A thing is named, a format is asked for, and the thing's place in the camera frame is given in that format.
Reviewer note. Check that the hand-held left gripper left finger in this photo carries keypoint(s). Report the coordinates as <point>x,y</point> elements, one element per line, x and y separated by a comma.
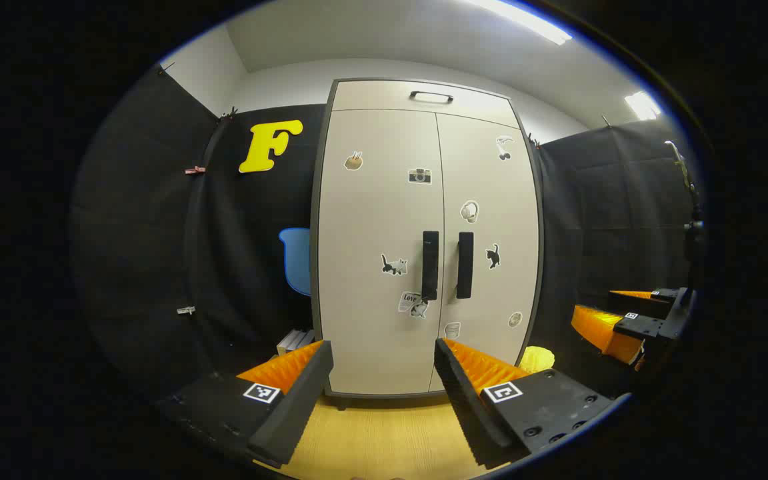
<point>297,406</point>

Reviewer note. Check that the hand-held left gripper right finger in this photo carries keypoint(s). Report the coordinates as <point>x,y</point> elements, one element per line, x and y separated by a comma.
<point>464,406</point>

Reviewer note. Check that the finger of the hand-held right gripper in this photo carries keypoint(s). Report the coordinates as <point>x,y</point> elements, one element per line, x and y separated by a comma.
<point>650,303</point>
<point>600,330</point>

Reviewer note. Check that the white cabinet door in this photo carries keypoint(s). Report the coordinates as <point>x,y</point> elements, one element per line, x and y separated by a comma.
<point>370,220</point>
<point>484,300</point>

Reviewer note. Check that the white double-door shoe cabinet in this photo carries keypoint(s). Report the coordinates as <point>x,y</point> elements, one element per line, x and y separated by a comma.
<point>370,96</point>

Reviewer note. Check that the yellow textured ball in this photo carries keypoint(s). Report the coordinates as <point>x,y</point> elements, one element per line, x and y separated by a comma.
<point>538,358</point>

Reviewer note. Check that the small ceiling light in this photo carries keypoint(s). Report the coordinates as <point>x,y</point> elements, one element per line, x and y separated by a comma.
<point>644,105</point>

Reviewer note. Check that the black backdrop cloth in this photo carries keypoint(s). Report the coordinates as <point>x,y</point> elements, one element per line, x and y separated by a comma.
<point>150,233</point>

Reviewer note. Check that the red clip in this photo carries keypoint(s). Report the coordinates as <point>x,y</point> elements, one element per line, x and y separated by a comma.
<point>194,170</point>

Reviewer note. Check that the long ceiling light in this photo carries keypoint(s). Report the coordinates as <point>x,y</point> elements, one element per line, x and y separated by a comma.
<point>530,23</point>

